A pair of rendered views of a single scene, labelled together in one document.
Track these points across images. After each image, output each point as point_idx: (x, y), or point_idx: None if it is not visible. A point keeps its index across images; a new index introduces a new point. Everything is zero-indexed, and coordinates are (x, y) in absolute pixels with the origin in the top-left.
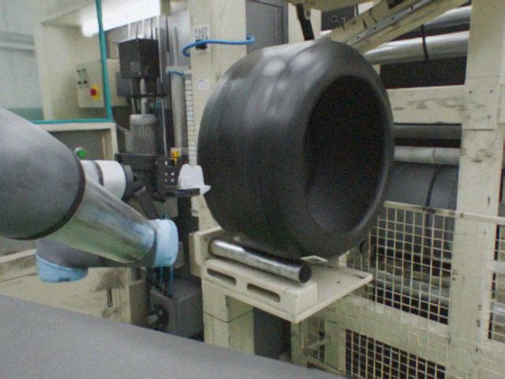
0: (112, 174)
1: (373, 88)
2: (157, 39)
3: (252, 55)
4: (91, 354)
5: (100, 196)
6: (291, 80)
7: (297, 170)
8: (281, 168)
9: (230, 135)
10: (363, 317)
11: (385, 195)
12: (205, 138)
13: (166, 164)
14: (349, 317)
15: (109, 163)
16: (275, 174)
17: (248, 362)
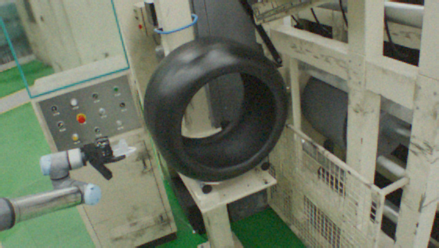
0: (74, 159)
1: (251, 74)
2: None
3: (168, 56)
4: None
5: (30, 208)
6: (170, 93)
7: (180, 144)
8: (168, 144)
9: (148, 117)
10: (306, 187)
11: (278, 136)
12: (143, 111)
13: (103, 147)
14: (300, 184)
15: (74, 152)
16: (166, 147)
17: None
